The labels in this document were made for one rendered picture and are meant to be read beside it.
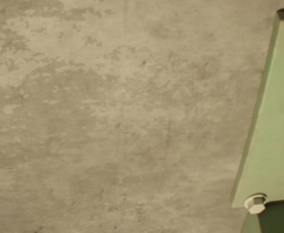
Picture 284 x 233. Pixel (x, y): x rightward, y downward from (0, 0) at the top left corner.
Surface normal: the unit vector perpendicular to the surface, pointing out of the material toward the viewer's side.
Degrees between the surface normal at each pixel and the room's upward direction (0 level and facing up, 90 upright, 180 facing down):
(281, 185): 0
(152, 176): 0
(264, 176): 0
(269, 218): 90
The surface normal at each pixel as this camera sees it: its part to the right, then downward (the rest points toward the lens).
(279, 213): 0.06, -0.69
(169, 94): 0.10, 0.73
